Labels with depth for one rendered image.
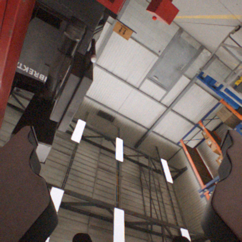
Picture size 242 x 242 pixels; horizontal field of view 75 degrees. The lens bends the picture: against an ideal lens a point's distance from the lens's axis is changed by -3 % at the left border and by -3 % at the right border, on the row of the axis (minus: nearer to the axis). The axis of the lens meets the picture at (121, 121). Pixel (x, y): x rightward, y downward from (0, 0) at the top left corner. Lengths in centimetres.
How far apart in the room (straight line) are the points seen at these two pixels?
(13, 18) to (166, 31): 654
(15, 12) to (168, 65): 678
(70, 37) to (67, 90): 42
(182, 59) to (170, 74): 74
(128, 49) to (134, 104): 240
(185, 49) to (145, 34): 166
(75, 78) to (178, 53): 653
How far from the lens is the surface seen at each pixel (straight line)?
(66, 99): 88
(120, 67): 698
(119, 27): 196
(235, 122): 779
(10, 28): 64
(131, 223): 599
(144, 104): 764
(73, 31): 116
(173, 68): 728
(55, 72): 125
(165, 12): 144
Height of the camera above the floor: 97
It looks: 27 degrees up
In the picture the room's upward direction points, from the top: 144 degrees counter-clockwise
